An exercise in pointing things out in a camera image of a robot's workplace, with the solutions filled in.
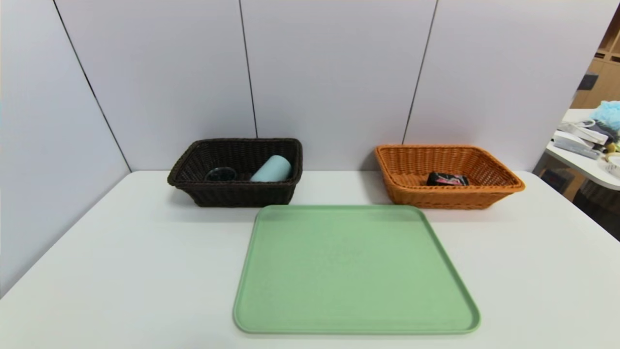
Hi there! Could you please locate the blue-grey plastic tumbler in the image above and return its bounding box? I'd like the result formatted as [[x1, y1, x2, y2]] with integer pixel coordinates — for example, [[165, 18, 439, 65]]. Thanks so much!
[[249, 155, 292, 183]]

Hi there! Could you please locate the dark brown wicker basket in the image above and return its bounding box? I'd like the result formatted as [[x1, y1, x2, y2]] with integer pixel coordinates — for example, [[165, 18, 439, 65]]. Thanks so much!
[[167, 138, 304, 208]]

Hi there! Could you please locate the white side table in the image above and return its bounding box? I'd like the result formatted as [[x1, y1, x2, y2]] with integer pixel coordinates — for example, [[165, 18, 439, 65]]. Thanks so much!
[[545, 109, 620, 191]]

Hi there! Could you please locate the glass cup with black holder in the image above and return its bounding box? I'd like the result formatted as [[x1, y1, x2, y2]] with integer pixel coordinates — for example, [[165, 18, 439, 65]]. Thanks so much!
[[204, 167, 237, 183]]

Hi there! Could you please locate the orange wicker basket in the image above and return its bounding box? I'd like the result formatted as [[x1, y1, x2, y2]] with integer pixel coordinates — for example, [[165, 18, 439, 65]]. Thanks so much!
[[374, 144, 526, 210]]

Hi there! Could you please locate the light blue fluffy cloth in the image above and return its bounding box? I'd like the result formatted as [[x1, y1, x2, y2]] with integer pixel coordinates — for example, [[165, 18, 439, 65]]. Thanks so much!
[[591, 100, 620, 131]]

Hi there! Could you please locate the wooden shelving unit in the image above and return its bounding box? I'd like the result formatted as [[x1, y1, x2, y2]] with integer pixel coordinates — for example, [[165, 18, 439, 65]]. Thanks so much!
[[571, 10, 620, 109]]

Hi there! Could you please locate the light green plastic tray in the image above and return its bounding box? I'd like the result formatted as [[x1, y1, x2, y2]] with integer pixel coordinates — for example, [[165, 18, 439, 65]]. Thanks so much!
[[233, 205, 481, 335]]

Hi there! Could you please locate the white power strip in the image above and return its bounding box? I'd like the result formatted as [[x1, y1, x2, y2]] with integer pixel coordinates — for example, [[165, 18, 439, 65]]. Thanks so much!
[[553, 133, 603, 160]]

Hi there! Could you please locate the white flat box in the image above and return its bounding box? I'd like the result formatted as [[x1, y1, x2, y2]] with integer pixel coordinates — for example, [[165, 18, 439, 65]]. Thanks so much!
[[557, 119, 611, 145]]

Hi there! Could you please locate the black pink chewing gum box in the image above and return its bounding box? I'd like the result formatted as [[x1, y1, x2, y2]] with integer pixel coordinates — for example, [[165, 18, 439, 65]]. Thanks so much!
[[426, 172, 469, 187]]

